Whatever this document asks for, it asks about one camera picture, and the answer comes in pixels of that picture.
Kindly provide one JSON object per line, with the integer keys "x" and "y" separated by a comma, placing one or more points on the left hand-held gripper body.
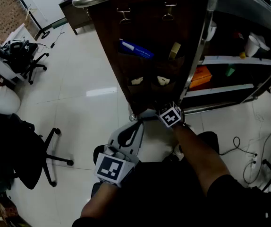
{"x": 113, "y": 169}

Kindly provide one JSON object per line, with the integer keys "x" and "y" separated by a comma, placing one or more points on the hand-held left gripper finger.
{"x": 127, "y": 130}
{"x": 135, "y": 136}

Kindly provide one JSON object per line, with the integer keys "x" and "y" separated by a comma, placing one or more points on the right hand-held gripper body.
{"x": 171, "y": 117}

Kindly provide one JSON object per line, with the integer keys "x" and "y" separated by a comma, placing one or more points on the brown wheeled cart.
{"x": 149, "y": 27}

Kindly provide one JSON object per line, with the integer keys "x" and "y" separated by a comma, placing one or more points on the person's right forearm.
{"x": 199, "y": 155}

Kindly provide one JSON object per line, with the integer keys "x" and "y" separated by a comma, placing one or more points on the person's left forearm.
{"x": 97, "y": 202}

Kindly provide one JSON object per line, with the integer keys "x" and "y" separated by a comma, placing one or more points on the orange box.
{"x": 200, "y": 77}

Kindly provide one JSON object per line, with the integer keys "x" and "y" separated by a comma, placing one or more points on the person's black clothing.
{"x": 163, "y": 197}

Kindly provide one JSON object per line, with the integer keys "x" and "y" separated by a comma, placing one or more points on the green bottle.
{"x": 230, "y": 70}

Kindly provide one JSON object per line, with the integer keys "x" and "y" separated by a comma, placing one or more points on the blue flat box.
{"x": 135, "y": 48}

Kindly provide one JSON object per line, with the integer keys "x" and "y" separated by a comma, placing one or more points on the large black office chair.
{"x": 22, "y": 150}

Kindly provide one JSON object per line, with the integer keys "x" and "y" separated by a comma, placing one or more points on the white power strip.
{"x": 254, "y": 161}

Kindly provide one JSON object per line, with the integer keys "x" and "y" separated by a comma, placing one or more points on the small yellow object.
{"x": 242, "y": 55}

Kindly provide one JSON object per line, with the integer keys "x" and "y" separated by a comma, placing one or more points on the white hanging cup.
{"x": 211, "y": 31}

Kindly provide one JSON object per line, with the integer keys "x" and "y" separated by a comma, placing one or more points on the brass hook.
{"x": 124, "y": 20}
{"x": 168, "y": 15}

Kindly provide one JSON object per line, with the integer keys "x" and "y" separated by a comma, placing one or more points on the dark red object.
{"x": 239, "y": 35}

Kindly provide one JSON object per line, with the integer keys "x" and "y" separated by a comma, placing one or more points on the white paper cup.
{"x": 252, "y": 46}

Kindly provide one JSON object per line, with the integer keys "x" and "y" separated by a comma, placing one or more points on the small black office chair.
{"x": 31, "y": 65}

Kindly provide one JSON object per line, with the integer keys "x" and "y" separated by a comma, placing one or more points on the dark wooden cabinet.
{"x": 75, "y": 15}

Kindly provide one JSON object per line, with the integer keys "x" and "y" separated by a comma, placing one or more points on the green rolled mat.
{"x": 59, "y": 23}

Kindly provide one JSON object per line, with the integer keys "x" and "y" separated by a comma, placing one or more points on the white round stool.
{"x": 4, "y": 99}

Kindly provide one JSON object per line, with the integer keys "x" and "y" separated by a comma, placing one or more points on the white desk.
{"x": 1, "y": 67}

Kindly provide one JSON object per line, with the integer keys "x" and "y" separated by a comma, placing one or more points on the black coat rack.
{"x": 35, "y": 20}

